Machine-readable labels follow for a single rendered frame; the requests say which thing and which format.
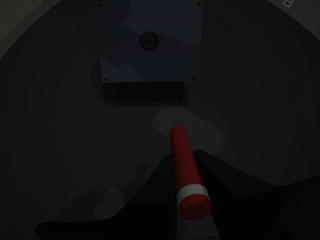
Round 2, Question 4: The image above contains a dark grey sloped panel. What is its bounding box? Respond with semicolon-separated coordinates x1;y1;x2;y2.
96;0;204;83

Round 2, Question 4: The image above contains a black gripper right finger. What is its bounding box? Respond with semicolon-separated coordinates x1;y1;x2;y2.
193;149;320;240

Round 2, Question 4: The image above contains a dark red peg with white band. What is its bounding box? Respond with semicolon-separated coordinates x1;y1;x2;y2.
169;127;212;220

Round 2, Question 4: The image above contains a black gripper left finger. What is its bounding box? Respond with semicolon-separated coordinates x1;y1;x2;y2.
35;153;177;240

